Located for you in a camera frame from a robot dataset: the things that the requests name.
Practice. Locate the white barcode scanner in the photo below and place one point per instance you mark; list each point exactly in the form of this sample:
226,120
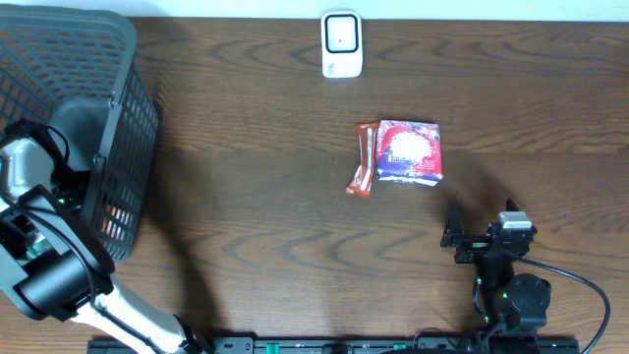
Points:
342,54

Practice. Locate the grey plastic shopping basket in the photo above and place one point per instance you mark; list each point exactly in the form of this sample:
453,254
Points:
75,70

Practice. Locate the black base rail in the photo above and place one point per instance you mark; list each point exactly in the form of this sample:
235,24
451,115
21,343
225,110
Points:
426,344

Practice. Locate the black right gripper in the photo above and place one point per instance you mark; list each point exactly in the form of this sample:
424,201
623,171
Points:
474,245

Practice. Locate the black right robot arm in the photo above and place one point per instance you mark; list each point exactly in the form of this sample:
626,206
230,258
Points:
514,305

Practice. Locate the orange snack bar wrapper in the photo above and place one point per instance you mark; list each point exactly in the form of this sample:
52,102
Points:
361,182

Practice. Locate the teal snack packet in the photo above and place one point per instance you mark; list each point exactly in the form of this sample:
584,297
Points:
37,245

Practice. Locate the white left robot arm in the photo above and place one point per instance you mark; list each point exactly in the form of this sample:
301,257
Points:
52,265

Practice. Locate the pink purple floral pad pack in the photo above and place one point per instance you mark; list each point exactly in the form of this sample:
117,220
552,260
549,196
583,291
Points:
408,152

